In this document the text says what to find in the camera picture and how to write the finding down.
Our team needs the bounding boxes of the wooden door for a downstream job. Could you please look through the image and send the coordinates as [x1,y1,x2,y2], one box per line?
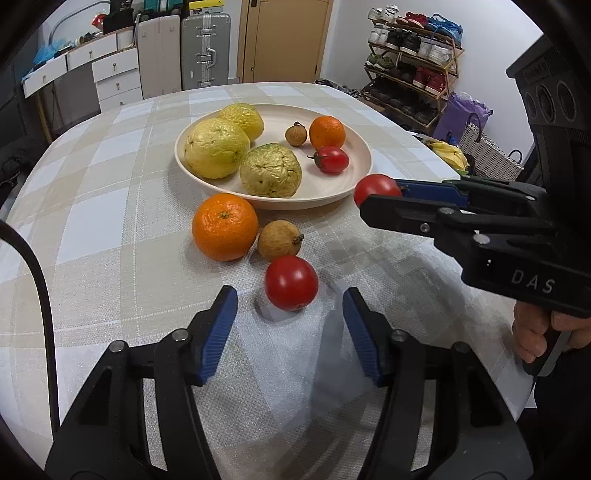
[236,0,334,83]

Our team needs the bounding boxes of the oblong red tomato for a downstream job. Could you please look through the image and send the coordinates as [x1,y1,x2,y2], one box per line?
[310,146,349,175]

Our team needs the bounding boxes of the orange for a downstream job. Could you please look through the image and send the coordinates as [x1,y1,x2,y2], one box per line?
[191,193,259,262]
[308,115,346,150]

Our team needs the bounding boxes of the small brown fruit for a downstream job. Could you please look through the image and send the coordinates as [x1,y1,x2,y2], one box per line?
[257,220,304,262]
[284,122,308,147]

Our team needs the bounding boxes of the yellow-green bumpy citrus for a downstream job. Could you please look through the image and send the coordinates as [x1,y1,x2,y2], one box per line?
[217,103,264,143]

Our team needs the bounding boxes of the greenish bumpy citrus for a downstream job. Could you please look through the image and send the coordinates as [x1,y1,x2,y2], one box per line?
[239,143,303,198]

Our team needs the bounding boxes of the banana peels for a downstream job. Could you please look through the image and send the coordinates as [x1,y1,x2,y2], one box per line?
[426,140,470,175]

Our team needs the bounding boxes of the cream round plate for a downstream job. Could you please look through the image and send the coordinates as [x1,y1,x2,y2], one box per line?
[174,104,373,211]

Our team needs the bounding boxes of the woven basket bag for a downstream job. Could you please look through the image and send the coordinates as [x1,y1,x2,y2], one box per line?
[459,113,524,181]

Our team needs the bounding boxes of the purple bag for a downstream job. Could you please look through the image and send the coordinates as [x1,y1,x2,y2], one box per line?
[433,92,493,145]

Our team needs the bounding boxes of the large yellow citrus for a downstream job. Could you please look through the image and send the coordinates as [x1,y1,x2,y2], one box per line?
[184,118,250,180]

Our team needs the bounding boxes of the white drawer desk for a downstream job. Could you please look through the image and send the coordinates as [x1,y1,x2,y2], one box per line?
[22,27,143,126]

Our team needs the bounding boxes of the beige suitcase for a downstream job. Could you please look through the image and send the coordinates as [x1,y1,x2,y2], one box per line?
[137,15,181,99]

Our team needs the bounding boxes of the wooden shoe rack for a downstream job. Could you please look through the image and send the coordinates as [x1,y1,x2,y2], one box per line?
[361,5,464,134]

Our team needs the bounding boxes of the silver suitcase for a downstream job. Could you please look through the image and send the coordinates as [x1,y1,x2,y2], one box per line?
[180,12,231,90]

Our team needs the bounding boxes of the black jacket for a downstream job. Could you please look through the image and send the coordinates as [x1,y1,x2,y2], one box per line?
[0,135,47,205]

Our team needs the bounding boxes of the black cable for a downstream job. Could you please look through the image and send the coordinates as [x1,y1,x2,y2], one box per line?
[0,218,61,437]

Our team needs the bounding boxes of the person's right hand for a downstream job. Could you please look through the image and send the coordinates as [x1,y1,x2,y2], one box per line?
[512,301,591,364]

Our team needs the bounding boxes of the stacked shoe boxes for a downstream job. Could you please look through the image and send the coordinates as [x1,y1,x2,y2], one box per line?
[187,0,224,16]

